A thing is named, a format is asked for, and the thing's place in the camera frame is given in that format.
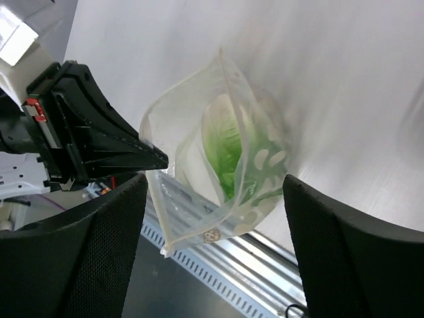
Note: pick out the clear zip top bag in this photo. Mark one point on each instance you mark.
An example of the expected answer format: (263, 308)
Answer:
(173, 124)

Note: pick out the green lettuce leaf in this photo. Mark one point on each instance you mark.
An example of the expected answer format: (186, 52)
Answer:
(245, 151)

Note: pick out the grey slotted cable duct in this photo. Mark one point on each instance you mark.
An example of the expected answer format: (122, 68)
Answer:
(252, 291)

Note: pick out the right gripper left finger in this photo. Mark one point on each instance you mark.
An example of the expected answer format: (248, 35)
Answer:
(77, 263)

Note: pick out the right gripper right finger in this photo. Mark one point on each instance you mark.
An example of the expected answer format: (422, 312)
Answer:
(352, 264)

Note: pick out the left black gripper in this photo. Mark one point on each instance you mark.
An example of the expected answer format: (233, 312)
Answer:
(105, 144)

